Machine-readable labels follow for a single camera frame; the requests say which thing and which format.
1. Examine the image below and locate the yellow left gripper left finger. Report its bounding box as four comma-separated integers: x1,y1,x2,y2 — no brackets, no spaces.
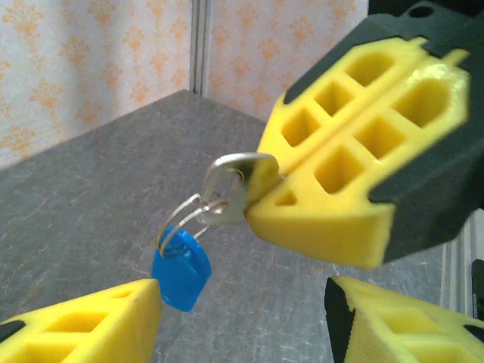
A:
0,278,163,363

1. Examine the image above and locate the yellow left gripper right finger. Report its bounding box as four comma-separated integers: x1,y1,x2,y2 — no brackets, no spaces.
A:
324,275,484,363

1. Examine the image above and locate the blue plastic key tag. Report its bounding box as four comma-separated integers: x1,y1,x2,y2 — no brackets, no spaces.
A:
150,225,212,313

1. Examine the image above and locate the silver metal key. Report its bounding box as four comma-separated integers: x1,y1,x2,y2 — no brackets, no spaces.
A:
196,151,281,227

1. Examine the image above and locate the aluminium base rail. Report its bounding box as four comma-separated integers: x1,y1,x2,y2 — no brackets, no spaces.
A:
440,215,478,321

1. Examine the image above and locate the aluminium frame post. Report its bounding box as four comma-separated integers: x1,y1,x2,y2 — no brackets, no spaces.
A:
190,0,212,96

